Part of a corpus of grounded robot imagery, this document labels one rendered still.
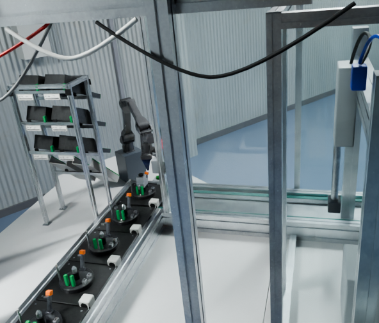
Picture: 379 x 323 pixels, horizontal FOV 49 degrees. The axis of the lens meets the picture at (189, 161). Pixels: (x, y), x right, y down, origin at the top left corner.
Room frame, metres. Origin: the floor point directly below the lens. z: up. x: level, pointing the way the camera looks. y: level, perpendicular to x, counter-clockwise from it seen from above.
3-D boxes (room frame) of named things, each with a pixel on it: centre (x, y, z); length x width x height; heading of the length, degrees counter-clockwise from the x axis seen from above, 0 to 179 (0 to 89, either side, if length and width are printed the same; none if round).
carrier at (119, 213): (1.85, 0.35, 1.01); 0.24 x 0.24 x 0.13; 72
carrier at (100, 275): (1.38, 0.51, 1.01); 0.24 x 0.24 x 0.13; 72
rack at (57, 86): (2.08, 0.66, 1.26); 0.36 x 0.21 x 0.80; 72
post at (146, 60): (1.89, 0.14, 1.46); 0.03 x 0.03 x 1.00; 72
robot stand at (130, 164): (2.54, 0.39, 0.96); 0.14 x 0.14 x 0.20; 34
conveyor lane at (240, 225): (1.97, 0.00, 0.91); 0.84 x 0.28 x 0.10; 72
